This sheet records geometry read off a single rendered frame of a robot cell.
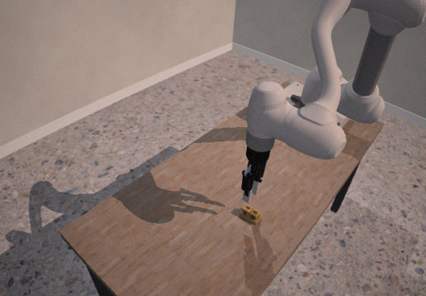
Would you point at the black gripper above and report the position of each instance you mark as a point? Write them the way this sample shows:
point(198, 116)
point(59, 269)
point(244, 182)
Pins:
point(256, 160)

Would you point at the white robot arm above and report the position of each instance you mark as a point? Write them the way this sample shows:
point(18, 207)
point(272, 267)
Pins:
point(310, 126)

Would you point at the orange rectangular tray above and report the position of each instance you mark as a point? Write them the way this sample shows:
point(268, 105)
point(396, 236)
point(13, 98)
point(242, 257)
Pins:
point(249, 219)

